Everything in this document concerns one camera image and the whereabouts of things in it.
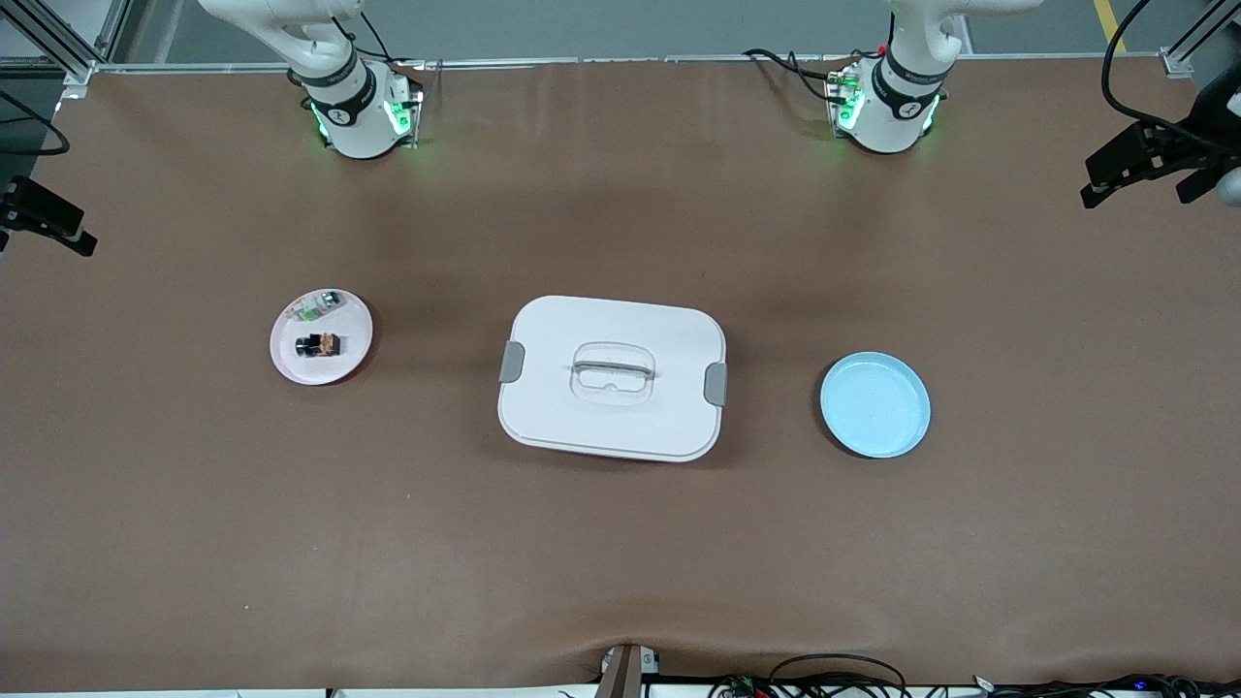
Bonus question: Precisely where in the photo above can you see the white lidded box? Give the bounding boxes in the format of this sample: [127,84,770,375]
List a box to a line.
[497,295,728,463]

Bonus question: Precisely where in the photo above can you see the pink round plate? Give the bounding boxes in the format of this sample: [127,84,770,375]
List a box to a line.
[270,288,374,387]

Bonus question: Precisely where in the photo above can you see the light blue round plate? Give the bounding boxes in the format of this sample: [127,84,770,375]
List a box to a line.
[820,351,932,460]

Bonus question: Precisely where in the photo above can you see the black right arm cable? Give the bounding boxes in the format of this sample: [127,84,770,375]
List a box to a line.
[0,90,72,157]

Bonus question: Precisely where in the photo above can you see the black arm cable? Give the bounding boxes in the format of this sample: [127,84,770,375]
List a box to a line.
[0,90,72,157]
[1101,0,1225,156]

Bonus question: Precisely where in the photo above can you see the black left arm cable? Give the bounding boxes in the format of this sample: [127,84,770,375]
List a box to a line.
[1101,0,1225,156]

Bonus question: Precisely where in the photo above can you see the aluminium frame post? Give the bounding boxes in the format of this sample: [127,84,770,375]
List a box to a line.
[0,0,132,88]
[1159,0,1241,79]

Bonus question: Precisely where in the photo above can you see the green and white switch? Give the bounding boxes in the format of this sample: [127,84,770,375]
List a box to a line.
[294,290,345,324]

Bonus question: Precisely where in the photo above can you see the black base cables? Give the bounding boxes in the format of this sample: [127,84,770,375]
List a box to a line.
[330,10,428,74]
[742,47,859,106]

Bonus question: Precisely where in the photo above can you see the metal table edge rail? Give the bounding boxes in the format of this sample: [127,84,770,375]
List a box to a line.
[92,53,1164,74]

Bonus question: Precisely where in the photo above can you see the black cable bundle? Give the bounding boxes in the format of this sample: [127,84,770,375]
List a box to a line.
[970,672,1241,698]

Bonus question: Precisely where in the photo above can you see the black looped cable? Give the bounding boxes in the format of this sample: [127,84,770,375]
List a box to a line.
[771,654,909,698]

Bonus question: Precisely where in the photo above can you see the metal table edge bracket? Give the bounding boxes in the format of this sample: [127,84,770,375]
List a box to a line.
[596,644,662,698]

